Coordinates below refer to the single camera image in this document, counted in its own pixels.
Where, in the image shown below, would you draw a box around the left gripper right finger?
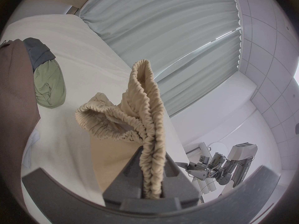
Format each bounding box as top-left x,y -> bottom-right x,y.
164,153 -> 200,203

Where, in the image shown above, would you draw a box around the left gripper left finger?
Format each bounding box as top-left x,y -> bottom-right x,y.
103,146 -> 143,206

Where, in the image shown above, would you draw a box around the beige shorts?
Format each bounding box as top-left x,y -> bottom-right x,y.
75,59 -> 168,200

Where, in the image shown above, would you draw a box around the bed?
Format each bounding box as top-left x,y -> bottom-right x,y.
0,0 -> 204,207

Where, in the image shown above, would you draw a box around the pale green curtain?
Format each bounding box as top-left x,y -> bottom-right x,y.
76,0 -> 242,79
154,29 -> 242,118

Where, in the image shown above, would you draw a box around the white garment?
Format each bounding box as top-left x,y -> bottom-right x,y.
22,128 -> 42,167

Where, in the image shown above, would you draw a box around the green garment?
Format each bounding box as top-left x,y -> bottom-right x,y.
33,59 -> 66,109

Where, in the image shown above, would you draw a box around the brown shorts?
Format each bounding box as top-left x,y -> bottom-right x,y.
0,41 -> 41,209

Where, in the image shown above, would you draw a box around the black garment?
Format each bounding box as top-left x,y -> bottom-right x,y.
23,37 -> 56,72

